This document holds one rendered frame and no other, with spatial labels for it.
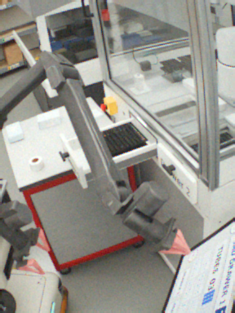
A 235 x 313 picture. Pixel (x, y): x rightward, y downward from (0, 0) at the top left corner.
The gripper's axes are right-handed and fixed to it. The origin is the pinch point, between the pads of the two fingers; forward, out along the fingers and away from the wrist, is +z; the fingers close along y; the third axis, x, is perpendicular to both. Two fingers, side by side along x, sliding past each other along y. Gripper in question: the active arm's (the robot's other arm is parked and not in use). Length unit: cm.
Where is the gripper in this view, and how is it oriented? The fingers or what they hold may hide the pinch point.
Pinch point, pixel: (187, 252)
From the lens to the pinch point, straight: 105.0
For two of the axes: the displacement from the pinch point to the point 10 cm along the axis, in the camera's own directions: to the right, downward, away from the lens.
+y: 3.3, -5.8, 7.5
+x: -4.8, 5.8, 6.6
